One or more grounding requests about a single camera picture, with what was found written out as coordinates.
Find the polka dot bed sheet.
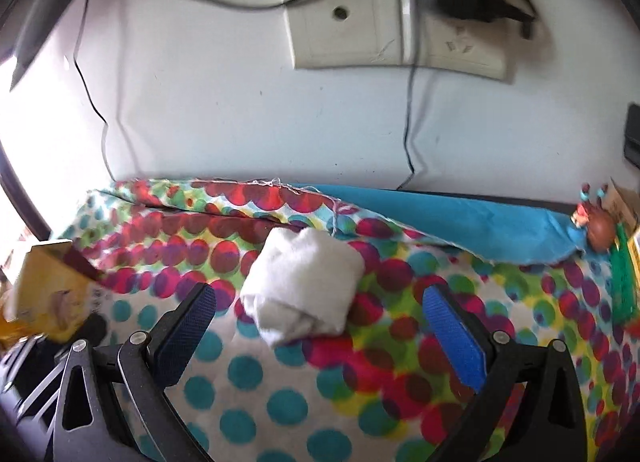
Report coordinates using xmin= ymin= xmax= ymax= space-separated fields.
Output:
xmin=64 ymin=180 xmax=639 ymax=461

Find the yellow medicine box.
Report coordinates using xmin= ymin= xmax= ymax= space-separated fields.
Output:
xmin=1 ymin=240 xmax=103 ymax=343

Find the thin cable below socket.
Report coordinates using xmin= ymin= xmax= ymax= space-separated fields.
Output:
xmin=396 ymin=11 xmax=426 ymax=192

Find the black cable left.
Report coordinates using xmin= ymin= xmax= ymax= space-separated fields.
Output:
xmin=72 ymin=0 xmax=118 ymax=183

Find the black webcam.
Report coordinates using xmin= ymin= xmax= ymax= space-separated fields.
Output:
xmin=624 ymin=104 xmax=640 ymax=168

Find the red green small box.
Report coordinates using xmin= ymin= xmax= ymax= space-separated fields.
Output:
xmin=611 ymin=224 xmax=639 ymax=338

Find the small snail toy figure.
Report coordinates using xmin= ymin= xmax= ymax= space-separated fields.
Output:
xmin=570 ymin=182 xmax=616 ymax=254

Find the white wall socket plate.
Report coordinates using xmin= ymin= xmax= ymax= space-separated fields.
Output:
xmin=285 ymin=0 xmax=509 ymax=81

